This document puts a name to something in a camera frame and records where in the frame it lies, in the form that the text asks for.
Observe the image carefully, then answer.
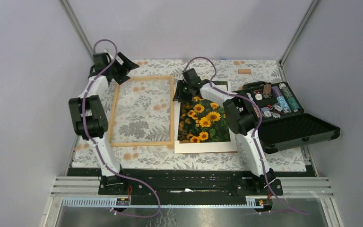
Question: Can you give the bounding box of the green chip stack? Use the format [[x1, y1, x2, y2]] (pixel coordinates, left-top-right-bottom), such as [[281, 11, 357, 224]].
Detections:
[[279, 83, 300, 112]]

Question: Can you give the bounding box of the floral tablecloth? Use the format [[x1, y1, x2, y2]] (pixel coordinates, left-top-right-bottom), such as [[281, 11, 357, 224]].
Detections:
[[71, 59, 307, 172]]

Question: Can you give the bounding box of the dark green photo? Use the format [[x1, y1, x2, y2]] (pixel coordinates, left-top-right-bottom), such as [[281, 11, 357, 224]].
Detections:
[[212, 81, 228, 90]]

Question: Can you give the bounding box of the blue chip stack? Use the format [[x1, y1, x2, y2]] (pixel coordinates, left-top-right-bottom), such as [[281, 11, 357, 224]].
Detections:
[[277, 96, 292, 114]]

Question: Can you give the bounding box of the brown chip stack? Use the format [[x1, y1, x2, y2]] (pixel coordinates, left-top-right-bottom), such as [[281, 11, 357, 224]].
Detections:
[[262, 84, 272, 98]]

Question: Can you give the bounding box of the grey slotted cable duct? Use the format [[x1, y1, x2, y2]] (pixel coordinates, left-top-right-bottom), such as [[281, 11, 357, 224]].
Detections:
[[62, 197, 264, 209]]

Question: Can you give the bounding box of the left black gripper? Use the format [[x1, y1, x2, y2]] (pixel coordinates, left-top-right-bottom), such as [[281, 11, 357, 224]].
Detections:
[[106, 52, 138, 84]]

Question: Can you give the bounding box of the sunflower photo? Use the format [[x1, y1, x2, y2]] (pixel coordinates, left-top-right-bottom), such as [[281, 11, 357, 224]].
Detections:
[[177, 96, 231, 143]]

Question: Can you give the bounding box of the black poker chip case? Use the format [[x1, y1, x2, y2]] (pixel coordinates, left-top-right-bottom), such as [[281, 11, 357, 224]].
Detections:
[[237, 81, 340, 154]]

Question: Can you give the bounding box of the white mat board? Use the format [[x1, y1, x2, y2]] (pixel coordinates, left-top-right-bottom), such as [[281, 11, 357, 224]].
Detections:
[[174, 101, 237, 152]]

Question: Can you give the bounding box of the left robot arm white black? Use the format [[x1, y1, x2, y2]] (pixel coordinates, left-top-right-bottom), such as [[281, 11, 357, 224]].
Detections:
[[69, 52, 139, 195]]

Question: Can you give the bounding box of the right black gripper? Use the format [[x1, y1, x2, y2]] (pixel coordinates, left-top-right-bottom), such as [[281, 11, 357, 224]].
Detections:
[[173, 80, 192, 103]]

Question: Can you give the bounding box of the purple chip stack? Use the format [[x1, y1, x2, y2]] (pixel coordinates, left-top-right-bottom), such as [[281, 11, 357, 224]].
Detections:
[[271, 86, 282, 98]]

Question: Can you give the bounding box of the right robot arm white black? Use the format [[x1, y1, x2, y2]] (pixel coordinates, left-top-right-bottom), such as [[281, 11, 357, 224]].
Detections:
[[173, 69, 279, 198]]

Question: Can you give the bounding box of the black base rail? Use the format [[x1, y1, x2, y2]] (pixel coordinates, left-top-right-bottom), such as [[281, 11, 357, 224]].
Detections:
[[111, 169, 283, 205]]

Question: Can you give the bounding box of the small wooden block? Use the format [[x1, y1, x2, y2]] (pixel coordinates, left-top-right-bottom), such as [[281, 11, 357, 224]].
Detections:
[[238, 69, 252, 74]]

